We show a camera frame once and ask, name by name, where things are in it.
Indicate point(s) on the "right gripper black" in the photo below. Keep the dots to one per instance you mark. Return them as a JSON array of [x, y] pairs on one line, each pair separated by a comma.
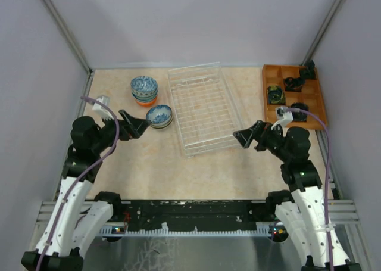
[[262, 129]]

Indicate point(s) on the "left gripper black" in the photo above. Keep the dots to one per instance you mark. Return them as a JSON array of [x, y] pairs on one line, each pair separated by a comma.
[[131, 127]]

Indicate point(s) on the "blue white patterned bowl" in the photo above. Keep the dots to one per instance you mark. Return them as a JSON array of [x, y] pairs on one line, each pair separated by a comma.
[[160, 115]]

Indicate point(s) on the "white wire dish rack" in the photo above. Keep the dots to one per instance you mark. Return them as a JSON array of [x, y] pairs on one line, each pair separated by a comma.
[[205, 109]]

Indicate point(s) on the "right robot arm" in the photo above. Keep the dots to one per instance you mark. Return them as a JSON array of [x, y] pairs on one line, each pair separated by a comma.
[[302, 209]]

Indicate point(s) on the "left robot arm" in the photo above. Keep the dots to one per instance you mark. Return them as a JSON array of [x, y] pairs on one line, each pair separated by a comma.
[[70, 232]]

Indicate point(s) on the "yellow floral bowl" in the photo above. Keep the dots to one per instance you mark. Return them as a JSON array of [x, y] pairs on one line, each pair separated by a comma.
[[160, 127]]

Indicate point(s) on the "orange bottom stacked bowl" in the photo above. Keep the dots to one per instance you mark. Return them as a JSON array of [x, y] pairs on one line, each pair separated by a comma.
[[146, 104]]

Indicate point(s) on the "top blue stacked bowl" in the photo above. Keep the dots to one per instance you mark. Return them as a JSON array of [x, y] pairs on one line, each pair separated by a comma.
[[143, 85]]

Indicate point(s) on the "black yellow object in tray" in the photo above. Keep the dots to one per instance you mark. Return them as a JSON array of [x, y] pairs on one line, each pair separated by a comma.
[[275, 95]]

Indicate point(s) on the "black round object in tray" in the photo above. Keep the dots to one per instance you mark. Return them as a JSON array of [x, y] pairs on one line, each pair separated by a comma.
[[299, 116]]

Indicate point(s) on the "wooden compartment tray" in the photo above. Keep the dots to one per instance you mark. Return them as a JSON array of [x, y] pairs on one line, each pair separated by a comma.
[[311, 94]]

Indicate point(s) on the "black object tray centre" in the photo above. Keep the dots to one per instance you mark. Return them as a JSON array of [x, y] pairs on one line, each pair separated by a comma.
[[292, 84]]

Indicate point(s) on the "black object tray corner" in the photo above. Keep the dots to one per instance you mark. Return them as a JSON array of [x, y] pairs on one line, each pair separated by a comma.
[[308, 71]]

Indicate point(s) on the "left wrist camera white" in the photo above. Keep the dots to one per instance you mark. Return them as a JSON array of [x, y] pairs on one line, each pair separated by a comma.
[[101, 110]]

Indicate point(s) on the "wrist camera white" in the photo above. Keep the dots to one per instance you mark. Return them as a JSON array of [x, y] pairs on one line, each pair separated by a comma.
[[284, 117], [101, 110]]

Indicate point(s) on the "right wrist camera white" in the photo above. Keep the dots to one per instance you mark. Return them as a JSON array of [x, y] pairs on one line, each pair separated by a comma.
[[284, 117]]

